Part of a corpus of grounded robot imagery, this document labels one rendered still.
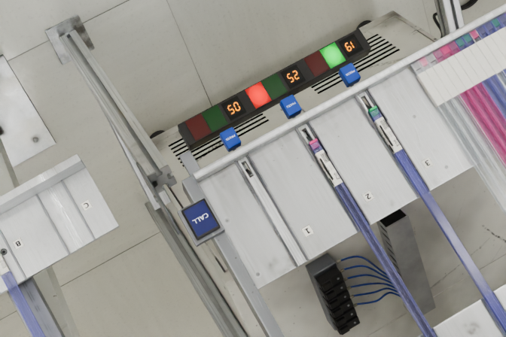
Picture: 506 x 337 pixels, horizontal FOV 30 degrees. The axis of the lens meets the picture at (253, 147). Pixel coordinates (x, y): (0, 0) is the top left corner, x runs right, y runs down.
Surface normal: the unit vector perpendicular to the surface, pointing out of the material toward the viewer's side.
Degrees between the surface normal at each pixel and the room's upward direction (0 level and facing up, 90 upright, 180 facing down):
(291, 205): 48
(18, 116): 0
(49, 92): 0
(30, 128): 0
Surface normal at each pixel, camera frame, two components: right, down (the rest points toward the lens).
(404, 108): 0.04, -0.25
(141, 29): 0.39, 0.45
